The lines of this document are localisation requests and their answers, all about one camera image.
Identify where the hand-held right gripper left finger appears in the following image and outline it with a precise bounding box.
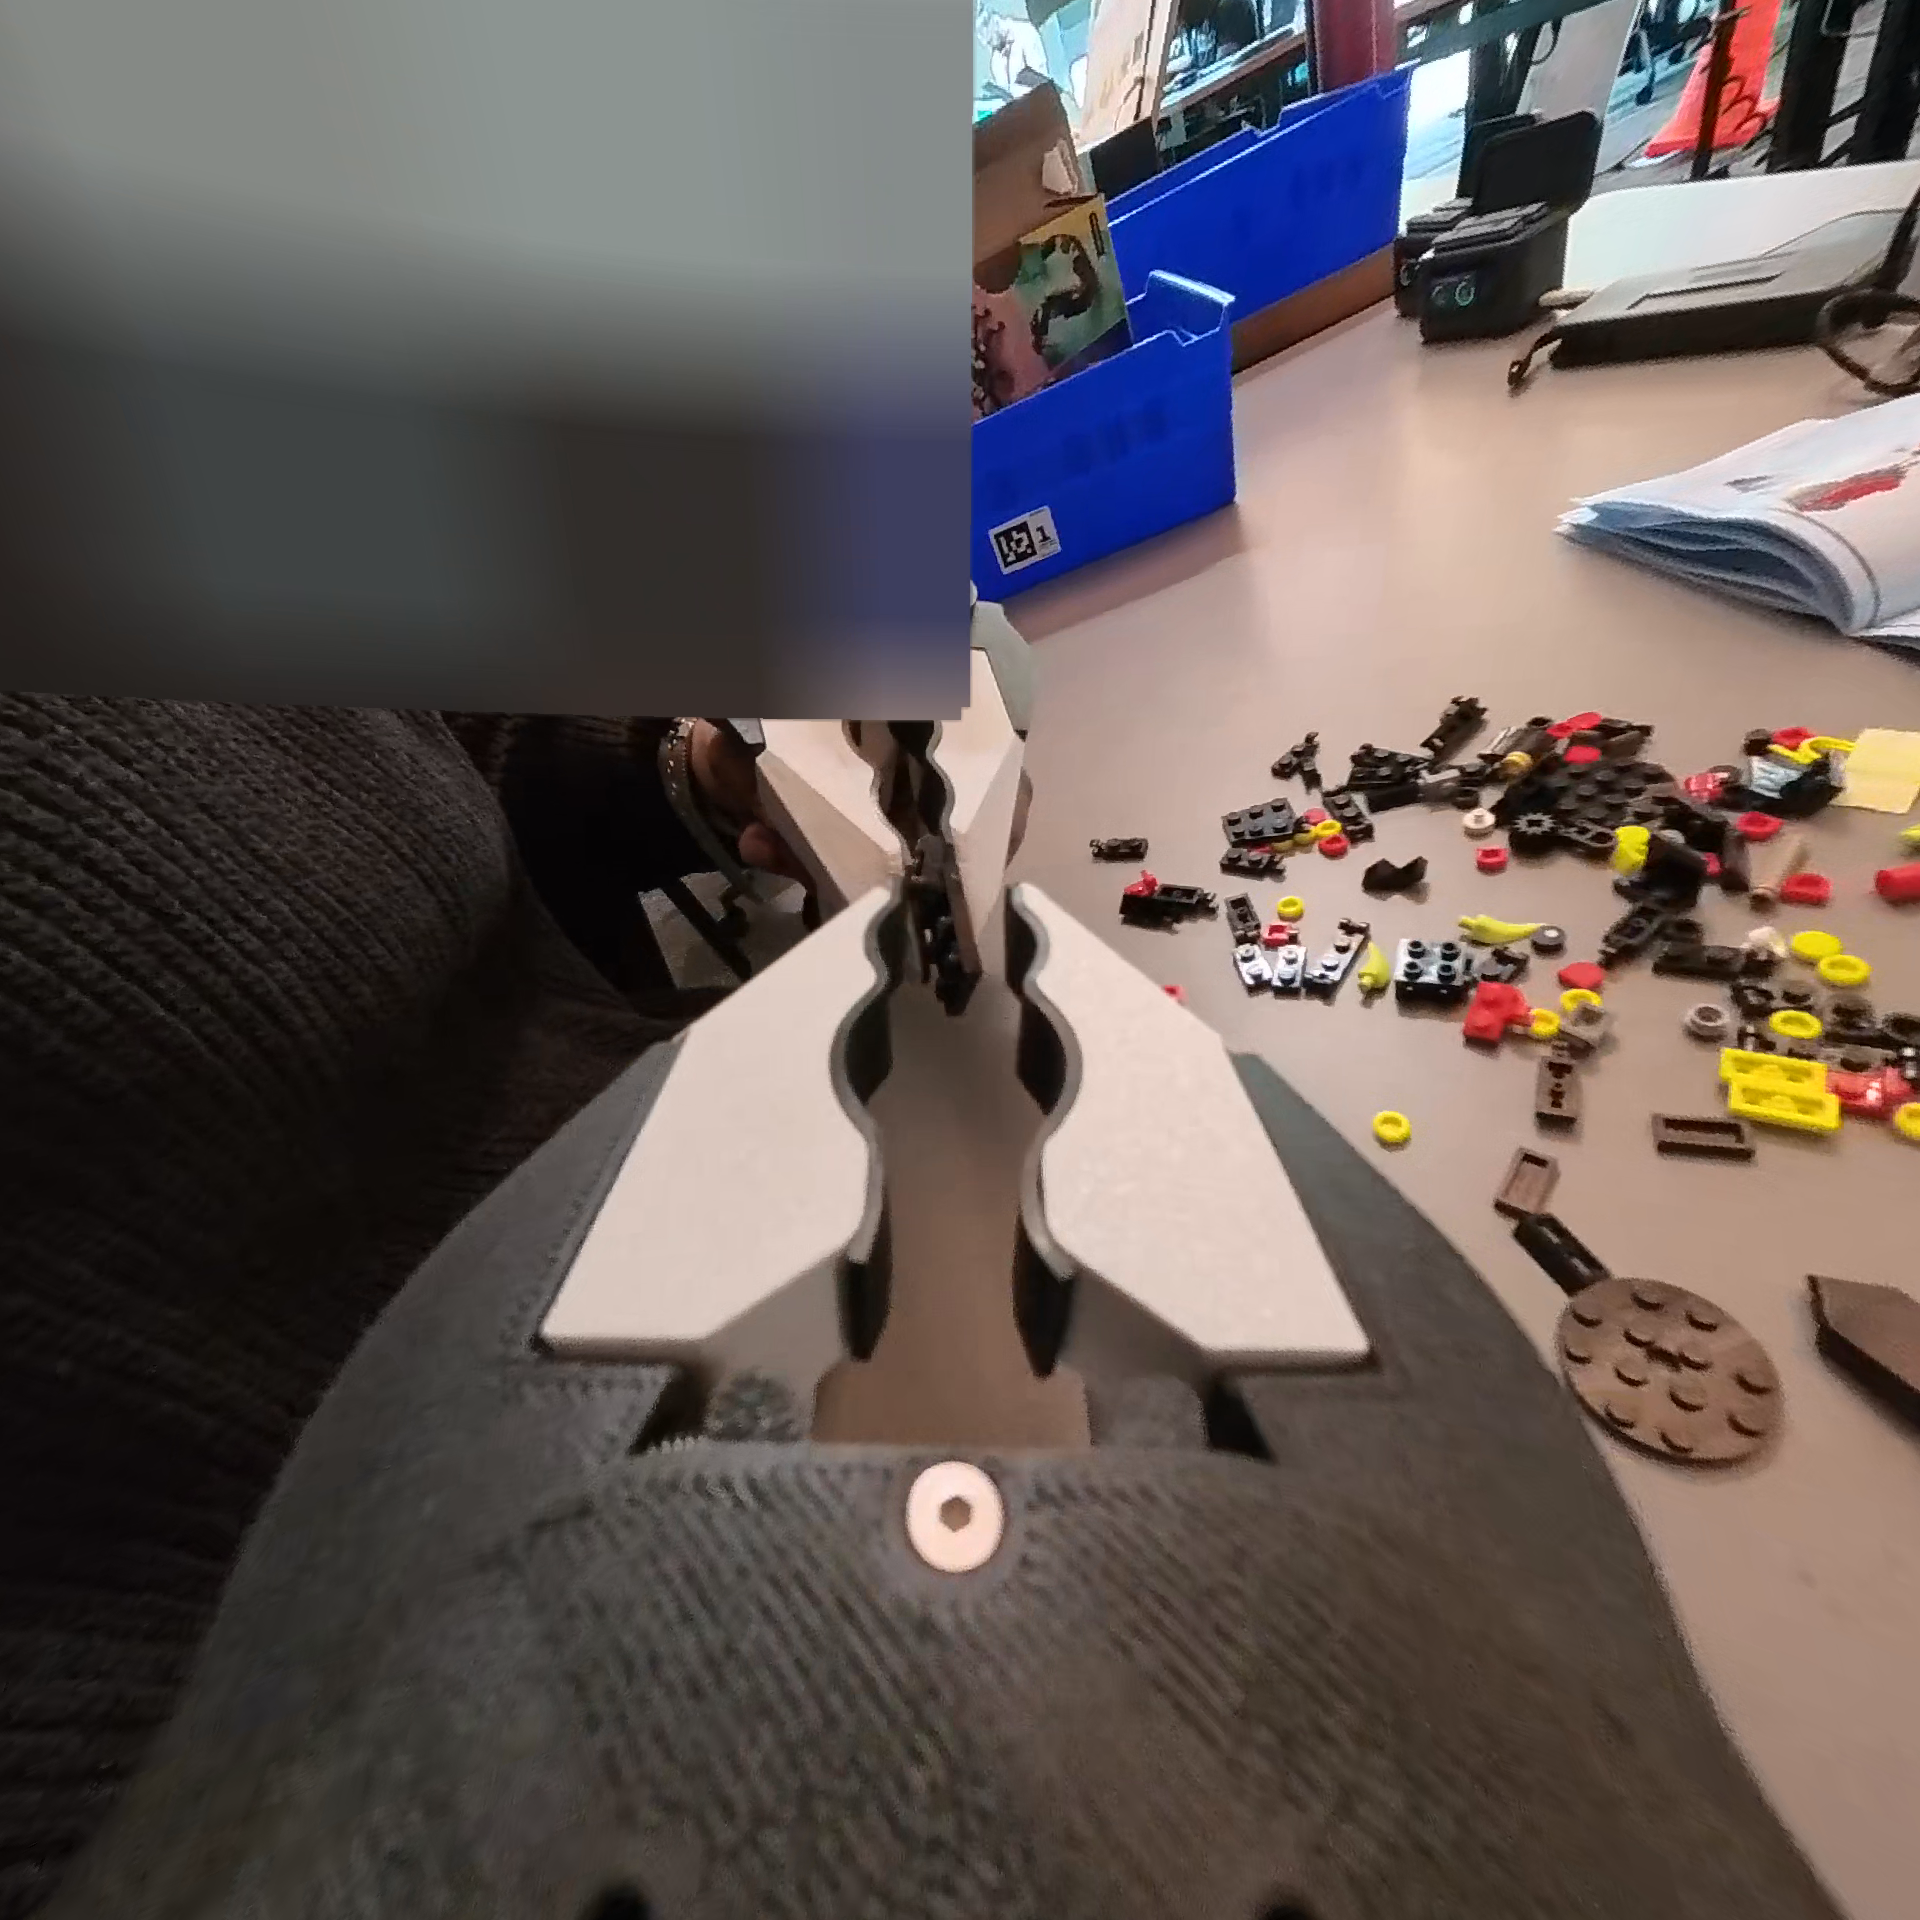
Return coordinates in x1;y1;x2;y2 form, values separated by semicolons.
536;887;900;1416

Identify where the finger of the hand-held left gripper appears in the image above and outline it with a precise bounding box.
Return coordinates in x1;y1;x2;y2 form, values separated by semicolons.
908;602;1039;982
755;718;903;930

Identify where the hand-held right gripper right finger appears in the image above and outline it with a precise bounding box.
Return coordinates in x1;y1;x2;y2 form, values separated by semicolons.
1005;882;1375;1381

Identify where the small black lego part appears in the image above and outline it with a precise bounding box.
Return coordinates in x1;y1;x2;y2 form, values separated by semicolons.
900;833;984;1017

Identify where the pile of lego pieces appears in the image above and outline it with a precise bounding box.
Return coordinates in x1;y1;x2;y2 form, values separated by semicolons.
1087;691;1920;1298

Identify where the lego snake model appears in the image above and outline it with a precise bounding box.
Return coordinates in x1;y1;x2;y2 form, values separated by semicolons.
1808;1270;1920;1428

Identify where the printed lego box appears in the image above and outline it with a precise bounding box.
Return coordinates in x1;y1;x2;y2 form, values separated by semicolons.
971;194;1132;419

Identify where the round dark lego plate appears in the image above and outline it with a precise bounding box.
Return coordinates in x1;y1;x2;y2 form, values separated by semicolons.
1557;1273;1787;1467

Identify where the lego instruction booklet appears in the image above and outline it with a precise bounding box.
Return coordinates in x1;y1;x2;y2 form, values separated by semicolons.
1553;395;1920;655

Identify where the person's left hand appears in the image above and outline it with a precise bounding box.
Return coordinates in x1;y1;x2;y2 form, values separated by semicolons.
691;723;820;901

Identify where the blue plastic bin with tag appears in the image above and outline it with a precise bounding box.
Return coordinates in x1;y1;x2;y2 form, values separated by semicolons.
971;270;1237;604

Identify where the cardboard box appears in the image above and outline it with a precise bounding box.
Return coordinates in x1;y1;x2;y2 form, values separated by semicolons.
971;83;1105;288

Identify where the long blue plastic bin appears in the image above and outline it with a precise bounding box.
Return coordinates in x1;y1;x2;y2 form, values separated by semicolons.
1101;66;1415;369

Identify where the black charger device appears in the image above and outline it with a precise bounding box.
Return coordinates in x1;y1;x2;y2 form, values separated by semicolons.
1393;110;1601;344

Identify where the white flat panel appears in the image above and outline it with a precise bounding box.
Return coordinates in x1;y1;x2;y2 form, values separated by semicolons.
1544;158;1920;374

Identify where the orange fabric object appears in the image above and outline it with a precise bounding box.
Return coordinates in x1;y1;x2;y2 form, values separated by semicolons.
1648;0;1808;158

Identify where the red post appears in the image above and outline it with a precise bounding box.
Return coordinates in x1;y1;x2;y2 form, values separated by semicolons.
1310;0;1402;93

